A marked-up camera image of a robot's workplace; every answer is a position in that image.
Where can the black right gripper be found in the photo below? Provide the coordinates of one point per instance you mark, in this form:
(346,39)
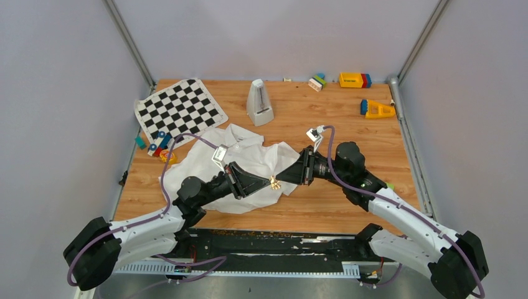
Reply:
(301,171)

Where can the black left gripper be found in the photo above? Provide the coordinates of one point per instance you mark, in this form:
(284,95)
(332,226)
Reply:
(248,183)

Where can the gold leaf brooch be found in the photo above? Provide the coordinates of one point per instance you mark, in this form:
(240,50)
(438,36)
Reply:
(274,183)

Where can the white button-up shirt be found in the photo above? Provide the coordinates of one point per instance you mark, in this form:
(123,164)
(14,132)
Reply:
(246,149)

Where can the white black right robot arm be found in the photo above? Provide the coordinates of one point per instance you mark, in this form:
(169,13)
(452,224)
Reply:
(455,263)

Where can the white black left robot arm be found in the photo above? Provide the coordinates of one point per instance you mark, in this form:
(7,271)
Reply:
(102,247)

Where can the white metronome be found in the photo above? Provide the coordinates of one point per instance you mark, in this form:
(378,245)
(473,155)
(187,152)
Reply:
(259,108)

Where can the white green blue blocks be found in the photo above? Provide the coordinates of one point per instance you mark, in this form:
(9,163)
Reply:
(317,82)

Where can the yellow orange round toy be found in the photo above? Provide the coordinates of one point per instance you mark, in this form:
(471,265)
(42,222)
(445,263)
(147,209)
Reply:
(168,157)

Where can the yellow blue triangular toy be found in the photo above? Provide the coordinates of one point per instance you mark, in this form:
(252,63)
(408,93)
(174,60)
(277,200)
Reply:
(374,110)

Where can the blue red toy car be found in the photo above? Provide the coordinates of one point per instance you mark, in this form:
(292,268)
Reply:
(160,143)

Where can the black white checkerboard mat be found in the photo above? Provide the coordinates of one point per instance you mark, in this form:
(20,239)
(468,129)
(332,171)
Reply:
(184,107)

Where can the yellow red blue block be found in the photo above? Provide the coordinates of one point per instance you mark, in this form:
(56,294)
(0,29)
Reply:
(355,80)

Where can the teal small block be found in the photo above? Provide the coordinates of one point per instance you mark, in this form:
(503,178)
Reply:
(140,143)

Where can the grey metal corner pipe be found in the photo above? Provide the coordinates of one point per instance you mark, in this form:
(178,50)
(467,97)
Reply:
(394,86)

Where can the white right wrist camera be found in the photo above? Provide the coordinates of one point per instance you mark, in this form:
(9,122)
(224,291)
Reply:
(316,136)

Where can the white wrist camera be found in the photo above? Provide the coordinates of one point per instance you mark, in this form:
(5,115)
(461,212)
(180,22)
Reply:
(316,136)
(219,155)

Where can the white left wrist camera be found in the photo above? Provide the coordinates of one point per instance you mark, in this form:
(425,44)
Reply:
(219,155)

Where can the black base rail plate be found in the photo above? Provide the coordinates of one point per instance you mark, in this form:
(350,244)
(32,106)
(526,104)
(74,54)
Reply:
(266,251)

